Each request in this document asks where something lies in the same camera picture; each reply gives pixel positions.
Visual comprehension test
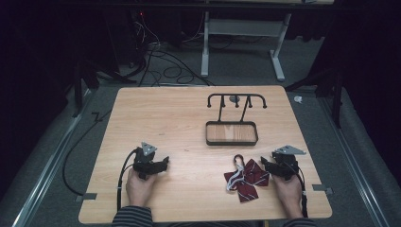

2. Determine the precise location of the hand-held gripper black cable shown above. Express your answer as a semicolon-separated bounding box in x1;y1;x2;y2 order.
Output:
283;162;309;218
116;148;140;212

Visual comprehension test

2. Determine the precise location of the aluminium floor rail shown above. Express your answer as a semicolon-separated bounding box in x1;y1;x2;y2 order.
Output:
317;94;392;227
11;89;93;227

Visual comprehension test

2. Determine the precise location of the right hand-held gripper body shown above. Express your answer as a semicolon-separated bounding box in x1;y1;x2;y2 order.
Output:
270;144;307;182

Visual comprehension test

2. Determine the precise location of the person's right hand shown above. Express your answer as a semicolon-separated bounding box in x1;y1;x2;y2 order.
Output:
271;173;305;219

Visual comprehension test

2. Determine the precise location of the black metal hook rack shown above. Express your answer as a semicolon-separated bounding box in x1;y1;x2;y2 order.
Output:
205;93;269;147

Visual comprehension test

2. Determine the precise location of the grey tape piece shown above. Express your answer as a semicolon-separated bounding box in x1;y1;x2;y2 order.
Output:
311;183;334;196
75;192;98;203

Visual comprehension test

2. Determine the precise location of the person's left hand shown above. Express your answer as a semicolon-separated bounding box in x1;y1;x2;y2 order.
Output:
125;169;159;208

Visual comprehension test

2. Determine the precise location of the left hand-held gripper black cable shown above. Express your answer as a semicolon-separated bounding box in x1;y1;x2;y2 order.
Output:
116;148;140;212

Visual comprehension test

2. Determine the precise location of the tangle of floor cables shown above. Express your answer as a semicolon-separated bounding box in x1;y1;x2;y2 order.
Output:
127;10;216;88

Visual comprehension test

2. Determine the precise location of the black metal stand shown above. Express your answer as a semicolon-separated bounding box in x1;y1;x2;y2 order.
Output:
285;67;344;130
71;58;137;119

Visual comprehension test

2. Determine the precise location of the dark red striped bow tie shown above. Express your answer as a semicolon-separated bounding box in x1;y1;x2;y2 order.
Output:
223;153;271;203

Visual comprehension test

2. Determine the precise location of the right hand-held gripper black cable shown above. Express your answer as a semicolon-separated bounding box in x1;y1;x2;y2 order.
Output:
283;162;309;218

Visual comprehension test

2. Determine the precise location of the black floor cable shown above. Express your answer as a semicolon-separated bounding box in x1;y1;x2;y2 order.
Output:
61;108;113;197

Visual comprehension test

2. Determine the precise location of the white metal table frame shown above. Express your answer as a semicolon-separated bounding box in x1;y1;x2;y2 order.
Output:
200;11;293;83

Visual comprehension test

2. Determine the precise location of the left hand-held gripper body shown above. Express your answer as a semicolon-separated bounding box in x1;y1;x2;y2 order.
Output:
131;141;159;182

